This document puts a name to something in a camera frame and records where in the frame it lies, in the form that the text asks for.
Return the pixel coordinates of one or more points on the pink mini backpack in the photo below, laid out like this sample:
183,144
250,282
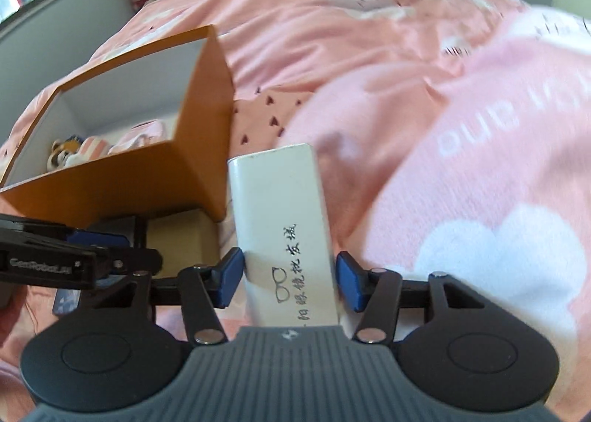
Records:
138,135

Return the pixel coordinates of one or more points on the red panda sailor plush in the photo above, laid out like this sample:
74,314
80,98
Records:
62,154

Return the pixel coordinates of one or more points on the orange cardboard box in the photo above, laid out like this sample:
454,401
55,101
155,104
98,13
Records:
138,182

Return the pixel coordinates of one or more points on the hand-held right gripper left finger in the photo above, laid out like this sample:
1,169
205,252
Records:
229,276

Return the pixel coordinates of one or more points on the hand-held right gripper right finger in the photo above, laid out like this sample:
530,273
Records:
347,281

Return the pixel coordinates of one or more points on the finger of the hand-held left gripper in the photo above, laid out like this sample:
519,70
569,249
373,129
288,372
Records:
99,239
129,260

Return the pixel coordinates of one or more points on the gold glitter box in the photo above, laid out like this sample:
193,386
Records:
180,237

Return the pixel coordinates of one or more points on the illustrated card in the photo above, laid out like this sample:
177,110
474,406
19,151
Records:
64,303

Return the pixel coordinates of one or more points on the pink striped bunny plush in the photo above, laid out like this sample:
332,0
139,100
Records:
92,147

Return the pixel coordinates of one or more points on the white glasses case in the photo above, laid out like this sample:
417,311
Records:
281,200

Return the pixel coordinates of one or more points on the pink cloud print quilt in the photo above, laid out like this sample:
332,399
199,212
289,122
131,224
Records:
392,80

